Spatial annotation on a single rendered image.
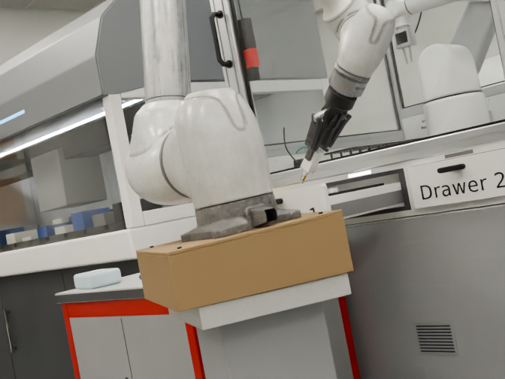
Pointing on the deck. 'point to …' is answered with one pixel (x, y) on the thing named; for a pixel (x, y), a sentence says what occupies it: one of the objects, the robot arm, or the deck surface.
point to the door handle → (218, 40)
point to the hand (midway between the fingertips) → (312, 159)
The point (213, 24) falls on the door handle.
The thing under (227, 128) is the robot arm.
